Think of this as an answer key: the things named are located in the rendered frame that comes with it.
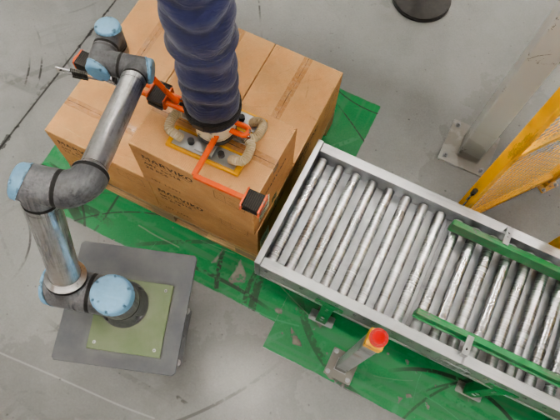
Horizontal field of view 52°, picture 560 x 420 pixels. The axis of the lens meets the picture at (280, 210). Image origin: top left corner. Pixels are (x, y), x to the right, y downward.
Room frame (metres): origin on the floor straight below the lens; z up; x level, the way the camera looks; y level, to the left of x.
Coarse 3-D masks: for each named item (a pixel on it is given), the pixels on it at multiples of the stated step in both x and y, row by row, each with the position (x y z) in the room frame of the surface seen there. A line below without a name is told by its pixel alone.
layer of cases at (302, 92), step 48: (144, 0) 2.14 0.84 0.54; (144, 48) 1.83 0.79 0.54; (240, 48) 1.88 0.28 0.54; (96, 96) 1.51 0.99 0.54; (144, 96) 1.54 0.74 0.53; (288, 96) 1.61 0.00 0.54; (336, 96) 1.74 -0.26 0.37; (144, 192) 1.10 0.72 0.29; (288, 192) 1.19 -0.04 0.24; (240, 240) 0.89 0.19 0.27
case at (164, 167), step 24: (144, 120) 1.18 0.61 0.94; (144, 144) 1.07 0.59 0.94; (240, 144) 1.11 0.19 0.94; (264, 144) 1.11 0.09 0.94; (288, 144) 1.13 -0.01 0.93; (144, 168) 1.06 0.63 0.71; (168, 168) 1.00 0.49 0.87; (192, 168) 0.98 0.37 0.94; (216, 168) 0.98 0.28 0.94; (264, 168) 1.00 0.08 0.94; (288, 168) 1.16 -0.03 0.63; (192, 192) 0.96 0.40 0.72; (216, 192) 0.91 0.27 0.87; (240, 192) 0.89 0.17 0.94; (264, 192) 0.93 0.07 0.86; (240, 216) 0.86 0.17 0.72; (264, 216) 0.93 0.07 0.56
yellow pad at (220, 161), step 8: (176, 128) 1.14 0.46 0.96; (184, 128) 1.15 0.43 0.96; (184, 136) 1.11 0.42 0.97; (192, 136) 1.11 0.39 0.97; (168, 144) 1.07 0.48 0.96; (176, 144) 1.07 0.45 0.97; (184, 144) 1.07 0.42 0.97; (192, 144) 1.07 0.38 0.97; (184, 152) 1.04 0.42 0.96; (192, 152) 1.04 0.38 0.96; (200, 152) 1.04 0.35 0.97; (216, 152) 1.04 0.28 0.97; (224, 152) 1.05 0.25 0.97; (232, 152) 1.05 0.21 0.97; (208, 160) 1.01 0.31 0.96; (216, 160) 1.01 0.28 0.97; (224, 160) 1.01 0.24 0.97; (224, 168) 0.98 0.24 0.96; (232, 168) 0.98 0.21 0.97; (240, 168) 0.98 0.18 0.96
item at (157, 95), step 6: (168, 84) 1.27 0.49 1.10; (150, 90) 1.24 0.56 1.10; (156, 90) 1.24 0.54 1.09; (150, 96) 1.21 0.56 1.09; (156, 96) 1.22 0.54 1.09; (162, 96) 1.22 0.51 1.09; (150, 102) 1.20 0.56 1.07; (156, 102) 1.18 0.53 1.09; (162, 102) 1.18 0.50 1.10; (162, 108) 1.18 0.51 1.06
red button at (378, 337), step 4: (376, 328) 0.36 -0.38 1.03; (380, 328) 0.37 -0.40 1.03; (372, 332) 0.35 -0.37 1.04; (376, 332) 0.35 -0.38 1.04; (380, 332) 0.35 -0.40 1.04; (384, 332) 0.35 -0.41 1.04; (372, 336) 0.34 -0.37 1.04; (376, 336) 0.34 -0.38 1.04; (380, 336) 0.34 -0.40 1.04; (384, 336) 0.34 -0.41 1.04; (372, 340) 0.32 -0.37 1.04; (376, 340) 0.32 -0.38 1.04; (380, 340) 0.32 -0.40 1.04; (384, 340) 0.32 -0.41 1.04; (372, 344) 0.31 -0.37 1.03; (376, 344) 0.31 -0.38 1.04; (380, 344) 0.31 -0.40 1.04; (384, 344) 0.31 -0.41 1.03
